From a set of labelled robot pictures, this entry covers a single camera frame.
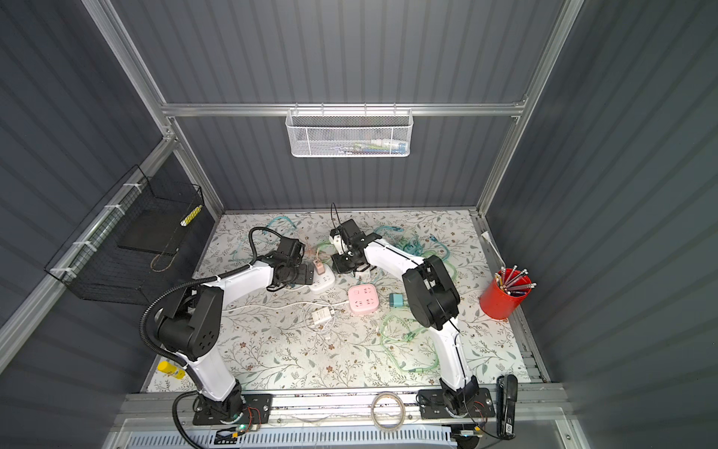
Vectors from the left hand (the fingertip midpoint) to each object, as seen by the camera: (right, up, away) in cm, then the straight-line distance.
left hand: (298, 274), depth 97 cm
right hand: (+15, +3, 0) cm, 15 cm away
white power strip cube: (+9, -2, -1) cm, 9 cm away
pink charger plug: (+8, +3, -3) cm, 9 cm away
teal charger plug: (+34, -8, -5) cm, 35 cm away
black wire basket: (-37, +10, -22) cm, 45 cm away
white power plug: (+10, -12, -9) cm, 18 cm away
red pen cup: (+63, -2, -18) cm, 66 cm away
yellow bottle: (-28, -22, -24) cm, 43 cm away
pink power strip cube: (+23, -7, -5) cm, 25 cm away
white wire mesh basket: (+17, +60, +27) cm, 68 cm away
